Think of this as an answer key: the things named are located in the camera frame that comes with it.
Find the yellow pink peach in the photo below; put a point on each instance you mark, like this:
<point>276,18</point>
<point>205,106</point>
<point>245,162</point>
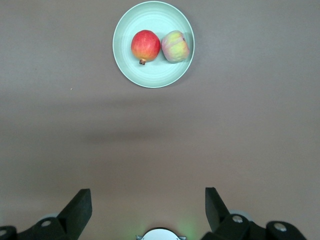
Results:
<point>175,47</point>

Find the pale green round plate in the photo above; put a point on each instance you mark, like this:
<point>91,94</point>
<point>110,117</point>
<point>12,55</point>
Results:
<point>150,75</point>

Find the red pomegranate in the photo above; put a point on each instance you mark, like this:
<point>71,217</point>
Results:
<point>145,46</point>

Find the brown table cloth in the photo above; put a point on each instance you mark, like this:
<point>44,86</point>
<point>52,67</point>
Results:
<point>75,125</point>

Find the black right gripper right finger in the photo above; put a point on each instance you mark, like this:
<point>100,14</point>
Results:
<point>217,215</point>

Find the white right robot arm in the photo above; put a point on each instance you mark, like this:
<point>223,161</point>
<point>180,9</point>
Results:
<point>160,235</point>

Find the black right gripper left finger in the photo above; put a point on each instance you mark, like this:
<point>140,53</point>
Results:
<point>75,215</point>

